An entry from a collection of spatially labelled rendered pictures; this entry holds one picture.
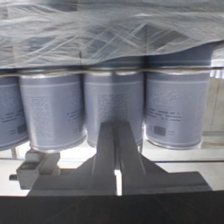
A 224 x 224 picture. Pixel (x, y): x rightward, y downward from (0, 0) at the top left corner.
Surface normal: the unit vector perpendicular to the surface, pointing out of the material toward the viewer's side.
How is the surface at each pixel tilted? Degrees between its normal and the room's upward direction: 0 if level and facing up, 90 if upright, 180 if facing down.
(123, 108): 90
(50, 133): 90
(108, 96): 90
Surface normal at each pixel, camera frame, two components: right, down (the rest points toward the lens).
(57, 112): 0.43, 0.25
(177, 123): -0.22, 0.28
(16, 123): 0.85, 0.13
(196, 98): 0.22, 0.27
